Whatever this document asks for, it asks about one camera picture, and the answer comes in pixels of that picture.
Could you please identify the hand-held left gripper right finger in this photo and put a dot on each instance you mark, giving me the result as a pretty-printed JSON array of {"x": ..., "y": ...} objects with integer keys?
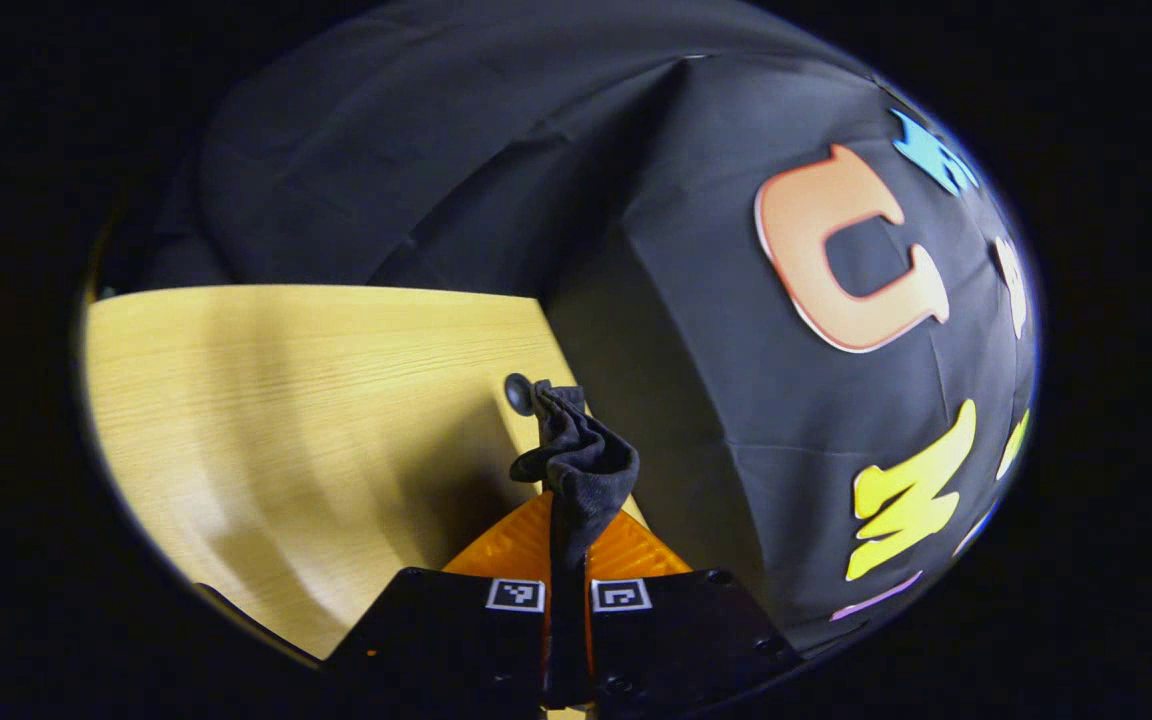
[{"x": 686, "y": 640}]

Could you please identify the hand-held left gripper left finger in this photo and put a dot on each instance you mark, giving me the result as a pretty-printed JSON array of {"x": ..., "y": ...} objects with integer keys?
[{"x": 436, "y": 640}]

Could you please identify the black jeans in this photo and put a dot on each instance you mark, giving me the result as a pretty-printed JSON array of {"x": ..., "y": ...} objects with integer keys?
[{"x": 586, "y": 470}]

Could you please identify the black backdrop cloth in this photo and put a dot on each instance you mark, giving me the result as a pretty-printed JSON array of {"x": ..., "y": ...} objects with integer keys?
[{"x": 436, "y": 150}]

